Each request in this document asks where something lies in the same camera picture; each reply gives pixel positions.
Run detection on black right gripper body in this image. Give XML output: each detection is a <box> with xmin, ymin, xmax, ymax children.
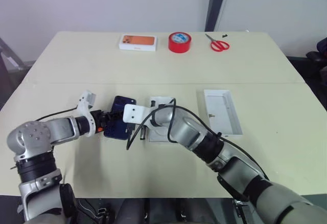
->
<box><xmin>126</xmin><ymin>123</ymin><xmax>138</xmax><ymax>136</ymax></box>

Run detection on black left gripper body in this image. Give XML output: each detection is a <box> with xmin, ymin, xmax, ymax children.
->
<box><xmin>91</xmin><ymin>109</ymin><xmax>111</xmax><ymax>133</ymax></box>

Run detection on dark blue phone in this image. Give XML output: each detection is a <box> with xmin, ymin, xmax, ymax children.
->
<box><xmin>103</xmin><ymin>95</ymin><xmax>137</xmax><ymax>141</ymax></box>

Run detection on white phone box base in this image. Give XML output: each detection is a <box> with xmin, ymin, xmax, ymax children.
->
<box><xmin>148</xmin><ymin>96</ymin><xmax>180</xmax><ymax>145</ymax></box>

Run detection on white box with orange phone print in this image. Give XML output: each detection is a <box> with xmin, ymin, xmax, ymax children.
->
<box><xmin>118</xmin><ymin>33</ymin><xmax>158</xmax><ymax>53</ymax></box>

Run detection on white phone box lid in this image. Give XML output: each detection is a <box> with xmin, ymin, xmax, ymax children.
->
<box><xmin>196</xmin><ymin>88</ymin><xmax>244</xmax><ymax>140</ymax></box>

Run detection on red tape roll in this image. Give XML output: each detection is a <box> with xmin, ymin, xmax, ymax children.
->
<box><xmin>168</xmin><ymin>31</ymin><xmax>192</xmax><ymax>54</ymax></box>

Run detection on grey metal stand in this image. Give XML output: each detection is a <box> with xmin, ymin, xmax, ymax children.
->
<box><xmin>0</xmin><ymin>37</ymin><xmax>35</xmax><ymax>72</ymax></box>

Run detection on dark grey pillar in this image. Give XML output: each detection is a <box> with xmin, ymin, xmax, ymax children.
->
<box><xmin>205</xmin><ymin>0</ymin><xmax>230</xmax><ymax>32</ymax></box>

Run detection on black chair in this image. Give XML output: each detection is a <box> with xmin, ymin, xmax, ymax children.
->
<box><xmin>305</xmin><ymin>36</ymin><xmax>327</xmax><ymax>69</ymax></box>

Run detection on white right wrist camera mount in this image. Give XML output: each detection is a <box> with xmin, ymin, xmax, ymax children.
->
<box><xmin>122</xmin><ymin>103</ymin><xmax>155</xmax><ymax>125</ymax></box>

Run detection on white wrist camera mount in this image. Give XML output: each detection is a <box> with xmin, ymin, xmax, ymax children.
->
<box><xmin>122</xmin><ymin>103</ymin><xmax>155</xmax><ymax>125</ymax></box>
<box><xmin>77</xmin><ymin>89</ymin><xmax>101</xmax><ymax>138</ymax></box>

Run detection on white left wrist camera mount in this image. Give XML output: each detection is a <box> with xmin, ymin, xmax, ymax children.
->
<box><xmin>77</xmin><ymin>89</ymin><xmax>101</xmax><ymax>138</ymax></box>

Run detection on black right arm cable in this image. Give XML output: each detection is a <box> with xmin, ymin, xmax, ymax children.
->
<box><xmin>126</xmin><ymin>97</ymin><xmax>269</xmax><ymax>182</ymax></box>

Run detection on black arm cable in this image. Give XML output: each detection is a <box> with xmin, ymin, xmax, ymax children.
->
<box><xmin>35</xmin><ymin>105</ymin><xmax>79</xmax><ymax>122</ymax></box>
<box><xmin>126</xmin><ymin>97</ymin><xmax>269</xmax><ymax>182</ymax></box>

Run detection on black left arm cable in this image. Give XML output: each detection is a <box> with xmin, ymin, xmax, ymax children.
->
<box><xmin>35</xmin><ymin>105</ymin><xmax>79</xmax><ymax>122</ymax></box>

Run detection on red handled scissors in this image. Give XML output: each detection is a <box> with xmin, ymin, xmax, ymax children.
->
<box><xmin>205</xmin><ymin>33</ymin><xmax>230</xmax><ymax>53</ymax></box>

